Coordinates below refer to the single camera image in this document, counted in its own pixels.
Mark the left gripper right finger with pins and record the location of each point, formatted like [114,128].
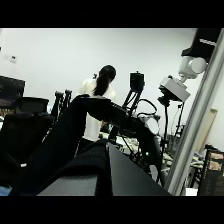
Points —
[133,180]

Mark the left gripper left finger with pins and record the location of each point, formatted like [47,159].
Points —
[76,186]

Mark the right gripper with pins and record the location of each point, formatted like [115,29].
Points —
[113,113]

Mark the black garment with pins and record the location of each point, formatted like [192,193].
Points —
[56,146]

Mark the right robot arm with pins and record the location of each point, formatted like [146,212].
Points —
[148,146]

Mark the person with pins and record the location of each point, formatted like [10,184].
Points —
[100,86]

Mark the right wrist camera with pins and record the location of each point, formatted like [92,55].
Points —
[136,81]

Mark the silver frame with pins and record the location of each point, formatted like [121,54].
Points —
[196,116]

